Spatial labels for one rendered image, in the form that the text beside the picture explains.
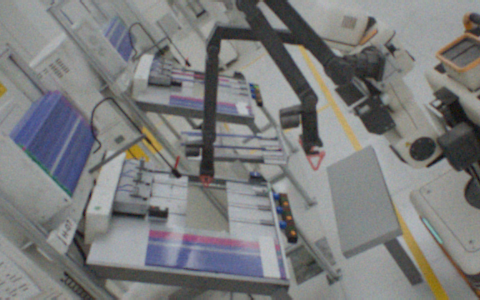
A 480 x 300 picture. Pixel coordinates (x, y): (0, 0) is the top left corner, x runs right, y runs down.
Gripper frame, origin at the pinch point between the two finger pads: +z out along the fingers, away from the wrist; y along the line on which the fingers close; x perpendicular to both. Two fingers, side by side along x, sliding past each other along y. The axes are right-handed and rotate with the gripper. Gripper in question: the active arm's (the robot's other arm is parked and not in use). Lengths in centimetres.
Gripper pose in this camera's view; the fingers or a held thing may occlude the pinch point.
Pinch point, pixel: (206, 185)
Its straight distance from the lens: 234.7
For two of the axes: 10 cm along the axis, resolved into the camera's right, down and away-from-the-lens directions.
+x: 10.0, 0.4, 0.9
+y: 0.6, 4.6, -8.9
